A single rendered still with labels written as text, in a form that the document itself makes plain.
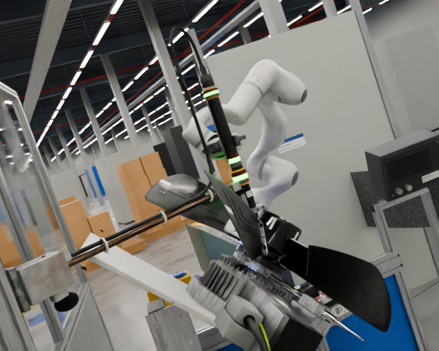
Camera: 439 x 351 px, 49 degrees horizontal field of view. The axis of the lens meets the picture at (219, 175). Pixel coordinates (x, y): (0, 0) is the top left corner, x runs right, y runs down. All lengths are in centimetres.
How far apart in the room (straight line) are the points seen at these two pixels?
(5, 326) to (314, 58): 284
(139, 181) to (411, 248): 661
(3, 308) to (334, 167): 275
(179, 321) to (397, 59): 1023
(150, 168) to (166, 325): 839
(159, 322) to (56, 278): 32
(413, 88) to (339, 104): 791
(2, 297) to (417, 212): 263
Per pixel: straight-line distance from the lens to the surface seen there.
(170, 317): 120
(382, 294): 111
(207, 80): 134
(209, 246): 194
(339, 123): 343
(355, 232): 350
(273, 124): 194
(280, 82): 180
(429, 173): 198
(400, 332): 206
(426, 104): 1150
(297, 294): 113
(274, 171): 205
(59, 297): 101
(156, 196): 129
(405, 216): 324
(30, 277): 96
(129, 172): 944
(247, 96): 165
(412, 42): 1159
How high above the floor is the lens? 150
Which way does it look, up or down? 5 degrees down
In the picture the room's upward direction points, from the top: 19 degrees counter-clockwise
